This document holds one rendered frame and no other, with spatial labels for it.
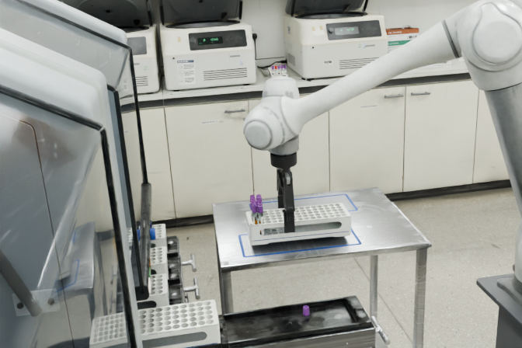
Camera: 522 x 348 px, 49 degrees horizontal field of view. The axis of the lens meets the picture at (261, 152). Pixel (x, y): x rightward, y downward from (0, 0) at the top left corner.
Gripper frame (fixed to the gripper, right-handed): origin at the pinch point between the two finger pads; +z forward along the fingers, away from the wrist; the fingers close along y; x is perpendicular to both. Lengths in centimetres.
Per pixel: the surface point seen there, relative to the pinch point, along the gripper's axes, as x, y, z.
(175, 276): 32.9, -13.1, 7.9
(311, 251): -5.7, -8.1, 7.6
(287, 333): 7.6, -43.9, 7.8
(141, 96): 55, 187, 0
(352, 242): -18.3, -5.7, 7.6
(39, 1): 62, 13, -64
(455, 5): -173, 262, -34
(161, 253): 36.3, -8.5, 3.1
